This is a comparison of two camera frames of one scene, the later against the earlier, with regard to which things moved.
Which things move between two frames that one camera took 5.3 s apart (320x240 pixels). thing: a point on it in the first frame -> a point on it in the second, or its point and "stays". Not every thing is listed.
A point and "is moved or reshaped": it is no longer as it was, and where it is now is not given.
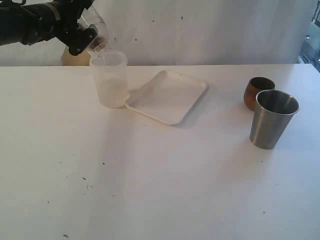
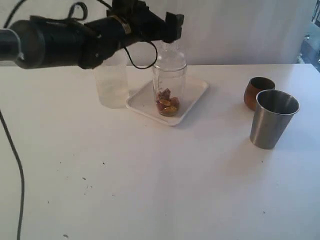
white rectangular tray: (168, 96) stays
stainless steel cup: (272, 115) stays
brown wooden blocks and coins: (98, 44) is moved or reshaped
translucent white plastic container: (110, 68) stays
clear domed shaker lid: (100, 44) is moved or reshaped
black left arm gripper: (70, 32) -> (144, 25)
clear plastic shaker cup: (89, 16) -> (169, 86)
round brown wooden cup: (255, 85) stays
